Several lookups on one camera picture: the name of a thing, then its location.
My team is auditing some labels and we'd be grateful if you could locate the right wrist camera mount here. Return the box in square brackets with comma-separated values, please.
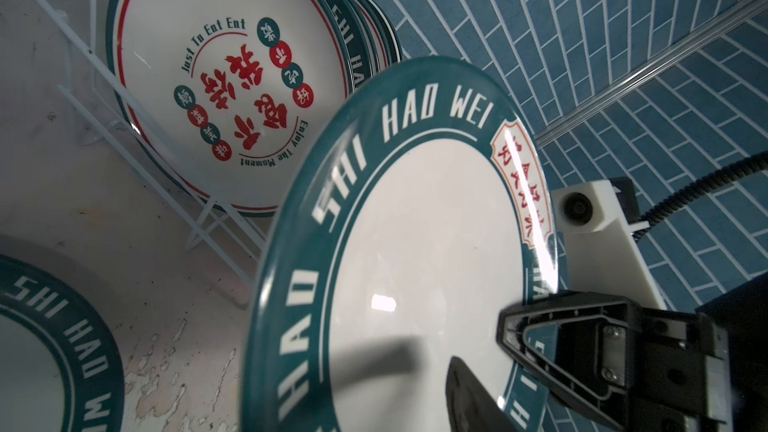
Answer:
[552, 180, 667, 310]

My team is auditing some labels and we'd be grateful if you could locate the large red-lettered plate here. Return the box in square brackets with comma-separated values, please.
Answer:
[347, 0, 404, 67]
[106, 0, 354, 217]
[323, 0, 394, 73]

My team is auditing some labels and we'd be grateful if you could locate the white wire dish rack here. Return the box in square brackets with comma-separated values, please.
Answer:
[34, 0, 266, 288]

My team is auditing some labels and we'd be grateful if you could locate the small green-rim plate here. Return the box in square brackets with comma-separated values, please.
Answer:
[1, 256, 124, 431]
[240, 56, 559, 431]

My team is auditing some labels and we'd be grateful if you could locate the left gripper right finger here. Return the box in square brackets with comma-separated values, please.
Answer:
[497, 291, 636, 430]

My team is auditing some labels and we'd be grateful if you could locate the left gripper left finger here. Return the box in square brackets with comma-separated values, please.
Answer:
[445, 356, 516, 432]

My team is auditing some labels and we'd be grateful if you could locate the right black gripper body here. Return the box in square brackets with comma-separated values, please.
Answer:
[627, 275, 767, 431]

